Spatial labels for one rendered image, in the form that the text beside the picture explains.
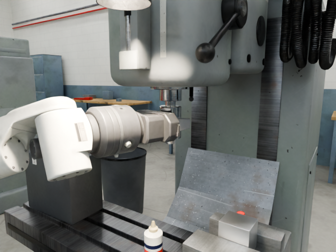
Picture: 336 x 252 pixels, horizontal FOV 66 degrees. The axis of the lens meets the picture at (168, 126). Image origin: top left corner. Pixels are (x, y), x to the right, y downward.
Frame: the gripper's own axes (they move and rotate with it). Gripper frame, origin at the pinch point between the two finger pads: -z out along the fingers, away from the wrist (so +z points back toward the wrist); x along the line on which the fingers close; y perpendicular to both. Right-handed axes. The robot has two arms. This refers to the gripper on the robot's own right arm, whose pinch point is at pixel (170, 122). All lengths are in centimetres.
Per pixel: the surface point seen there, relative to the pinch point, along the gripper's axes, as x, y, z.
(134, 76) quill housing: -0.1, -9.6, 9.2
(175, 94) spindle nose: -2.3, -6.1, 0.8
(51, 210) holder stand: 37.0, 29.9, 14.3
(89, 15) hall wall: 609, -172, -279
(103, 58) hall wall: 565, -65, -291
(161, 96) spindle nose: 0.2, -5.7, 2.4
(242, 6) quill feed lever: -11.9, -22.5, -6.9
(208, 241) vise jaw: -13.0, 20.6, 1.8
